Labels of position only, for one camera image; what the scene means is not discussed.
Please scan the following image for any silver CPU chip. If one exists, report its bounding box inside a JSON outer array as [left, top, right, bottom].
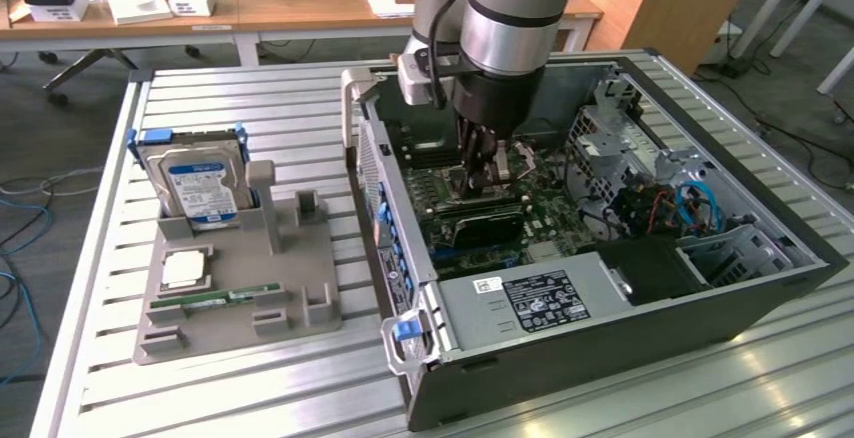
[[157, 251, 216, 292]]

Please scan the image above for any black floor cable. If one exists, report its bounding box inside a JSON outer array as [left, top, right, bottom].
[[692, 2, 854, 189]]

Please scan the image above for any white box with black device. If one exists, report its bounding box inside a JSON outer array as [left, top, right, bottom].
[[18, 0, 92, 23]]

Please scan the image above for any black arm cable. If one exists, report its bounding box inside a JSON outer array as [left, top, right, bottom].
[[425, 0, 476, 110]]

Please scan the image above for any blue data wire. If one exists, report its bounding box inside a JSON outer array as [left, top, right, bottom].
[[672, 182, 729, 235]]

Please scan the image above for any perforated silver disk bay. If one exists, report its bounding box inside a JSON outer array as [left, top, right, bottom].
[[565, 105, 668, 209]]

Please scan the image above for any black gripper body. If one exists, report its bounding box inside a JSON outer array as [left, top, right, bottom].
[[449, 67, 543, 134]]

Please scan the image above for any green RAM stick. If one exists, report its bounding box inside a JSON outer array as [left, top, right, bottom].
[[149, 282, 281, 310]]

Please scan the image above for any blue floor cable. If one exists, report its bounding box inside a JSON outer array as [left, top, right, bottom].
[[0, 197, 53, 387]]

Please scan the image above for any metal socket cover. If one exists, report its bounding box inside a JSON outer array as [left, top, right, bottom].
[[511, 141, 539, 180]]

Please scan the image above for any wooden cabinet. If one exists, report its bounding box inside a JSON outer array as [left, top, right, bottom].
[[565, 0, 765, 74]]

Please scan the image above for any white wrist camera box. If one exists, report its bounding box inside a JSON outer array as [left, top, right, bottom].
[[397, 52, 461, 107]]

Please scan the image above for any flat white box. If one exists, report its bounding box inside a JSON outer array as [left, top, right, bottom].
[[105, 0, 174, 26]]

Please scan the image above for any grey power supply unit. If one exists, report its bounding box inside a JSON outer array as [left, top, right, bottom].
[[423, 252, 632, 359]]

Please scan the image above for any green Dell motherboard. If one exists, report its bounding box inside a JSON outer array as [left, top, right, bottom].
[[396, 122, 601, 282]]

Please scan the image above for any hard disk with blue label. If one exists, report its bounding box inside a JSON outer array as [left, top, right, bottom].
[[142, 141, 261, 232]]

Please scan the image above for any grey parts rack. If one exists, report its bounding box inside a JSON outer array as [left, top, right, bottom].
[[132, 157, 345, 367]]

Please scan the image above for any red wire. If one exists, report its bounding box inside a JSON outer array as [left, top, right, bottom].
[[651, 190, 671, 233]]

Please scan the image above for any white box with printed label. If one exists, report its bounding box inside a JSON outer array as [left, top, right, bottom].
[[166, 0, 218, 18]]

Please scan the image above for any black open PC case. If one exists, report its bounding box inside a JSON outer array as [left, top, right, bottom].
[[338, 55, 850, 433]]

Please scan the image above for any black wire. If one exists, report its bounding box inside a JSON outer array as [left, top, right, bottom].
[[573, 192, 625, 239]]

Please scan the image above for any wooden desk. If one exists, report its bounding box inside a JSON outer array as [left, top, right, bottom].
[[236, 0, 605, 67], [0, 0, 241, 107]]

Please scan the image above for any blue disk caddy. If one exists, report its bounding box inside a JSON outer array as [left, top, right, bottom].
[[124, 125, 261, 209]]

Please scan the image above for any white desk frame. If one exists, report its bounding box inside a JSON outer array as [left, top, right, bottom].
[[729, 0, 854, 59]]

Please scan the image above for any white floor cable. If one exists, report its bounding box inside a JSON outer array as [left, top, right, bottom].
[[0, 165, 105, 198]]

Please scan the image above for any silver angled disk bay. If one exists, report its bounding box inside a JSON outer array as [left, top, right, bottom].
[[676, 225, 795, 287]]

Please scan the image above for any CPU socket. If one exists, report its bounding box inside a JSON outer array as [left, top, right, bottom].
[[443, 165, 499, 205]]

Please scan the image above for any silver chipset heatsink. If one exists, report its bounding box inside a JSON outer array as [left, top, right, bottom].
[[525, 242, 567, 263]]

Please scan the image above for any black Nvidia graphics card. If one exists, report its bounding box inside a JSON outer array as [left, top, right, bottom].
[[451, 207, 525, 249]]

